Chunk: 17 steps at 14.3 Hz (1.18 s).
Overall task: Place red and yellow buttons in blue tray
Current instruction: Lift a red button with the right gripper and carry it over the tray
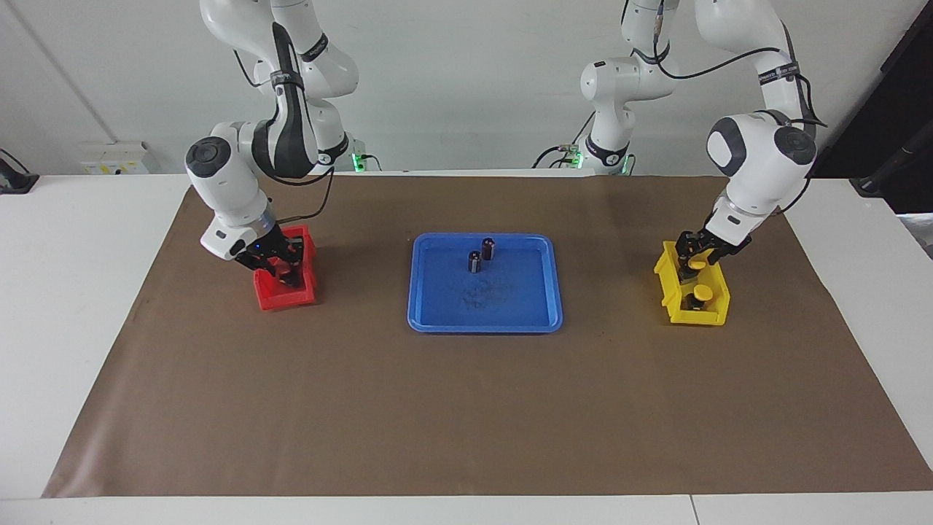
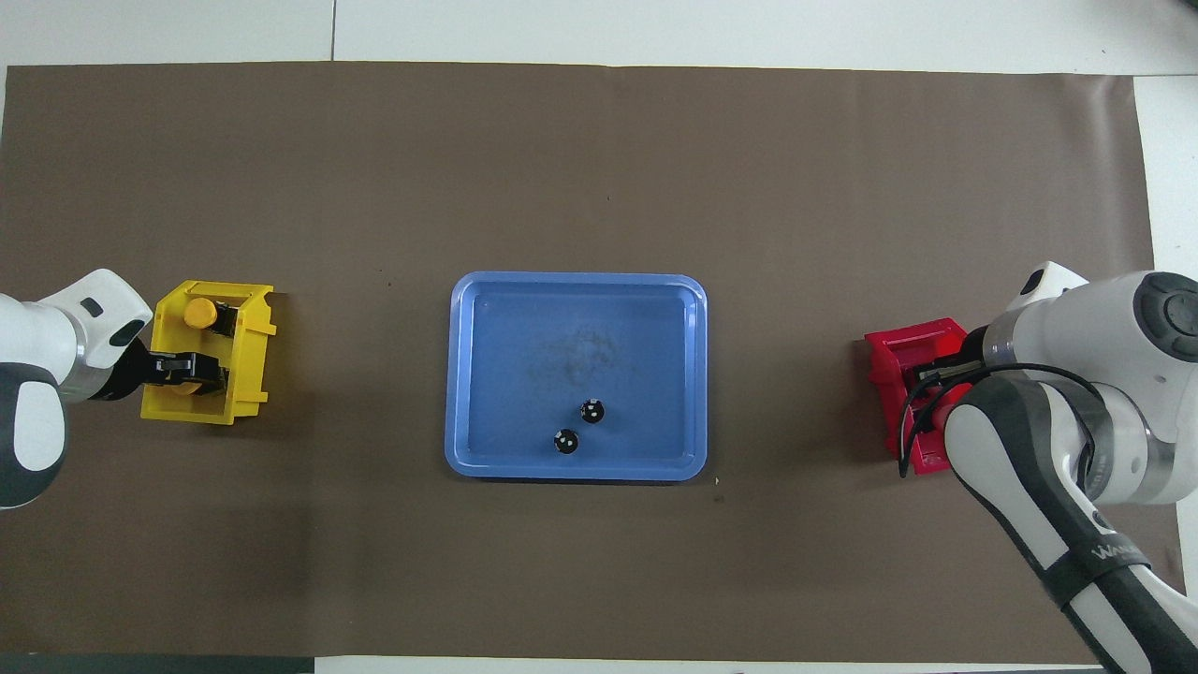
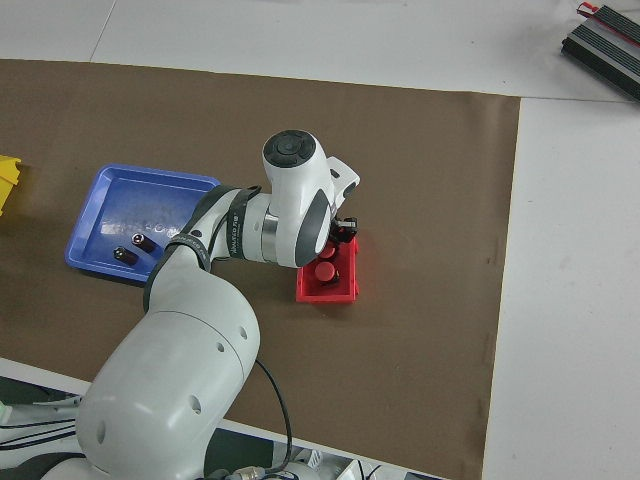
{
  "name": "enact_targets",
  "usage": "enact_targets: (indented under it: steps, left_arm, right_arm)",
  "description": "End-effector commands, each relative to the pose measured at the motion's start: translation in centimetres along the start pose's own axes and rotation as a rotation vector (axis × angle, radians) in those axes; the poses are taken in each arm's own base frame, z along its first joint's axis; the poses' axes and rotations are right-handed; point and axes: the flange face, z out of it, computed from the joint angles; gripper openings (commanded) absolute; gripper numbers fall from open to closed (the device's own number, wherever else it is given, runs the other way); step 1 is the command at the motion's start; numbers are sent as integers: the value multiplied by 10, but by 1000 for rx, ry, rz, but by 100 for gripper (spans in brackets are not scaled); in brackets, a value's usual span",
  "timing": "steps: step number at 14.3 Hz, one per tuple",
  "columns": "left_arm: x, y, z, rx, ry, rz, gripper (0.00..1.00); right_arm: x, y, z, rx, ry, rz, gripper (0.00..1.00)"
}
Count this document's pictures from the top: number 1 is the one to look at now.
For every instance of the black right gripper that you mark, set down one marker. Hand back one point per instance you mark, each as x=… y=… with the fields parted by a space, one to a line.
x=264 y=254

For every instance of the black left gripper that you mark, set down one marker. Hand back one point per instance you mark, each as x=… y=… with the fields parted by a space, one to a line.
x=725 y=246

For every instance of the yellow push button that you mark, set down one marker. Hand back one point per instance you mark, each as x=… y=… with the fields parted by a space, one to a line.
x=703 y=292
x=697 y=263

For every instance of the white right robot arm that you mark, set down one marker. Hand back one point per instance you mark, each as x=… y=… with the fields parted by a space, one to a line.
x=226 y=189

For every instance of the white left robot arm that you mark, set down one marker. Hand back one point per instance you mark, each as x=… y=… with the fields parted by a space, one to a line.
x=758 y=168

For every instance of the blue plastic tray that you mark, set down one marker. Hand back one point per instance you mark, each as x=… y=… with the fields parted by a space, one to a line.
x=510 y=306

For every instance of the red plastic bin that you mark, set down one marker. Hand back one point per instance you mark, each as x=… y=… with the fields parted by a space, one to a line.
x=288 y=299

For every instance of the yellow plastic bin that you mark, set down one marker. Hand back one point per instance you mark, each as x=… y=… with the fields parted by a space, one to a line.
x=711 y=313

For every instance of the green lit base connector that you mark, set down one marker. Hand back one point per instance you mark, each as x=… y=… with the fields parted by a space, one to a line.
x=358 y=157
x=572 y=155

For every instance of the small black capacitor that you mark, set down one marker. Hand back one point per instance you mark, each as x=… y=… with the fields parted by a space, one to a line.
x=488 y=248
x=474 y=262

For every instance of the brown paper table mat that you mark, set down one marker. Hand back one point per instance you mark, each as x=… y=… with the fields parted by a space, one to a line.
x=466 y=408

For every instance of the black device on table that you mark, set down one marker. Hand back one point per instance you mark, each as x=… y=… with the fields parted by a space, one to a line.
x=14 y=179

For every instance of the white wall socket box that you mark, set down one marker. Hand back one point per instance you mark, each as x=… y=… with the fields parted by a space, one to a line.
x=113 y=157

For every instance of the black camera stand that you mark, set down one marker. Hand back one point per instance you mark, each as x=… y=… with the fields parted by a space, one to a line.
x=893 y=171

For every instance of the dark wall panel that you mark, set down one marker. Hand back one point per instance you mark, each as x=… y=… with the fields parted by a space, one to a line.
x=889 y=73

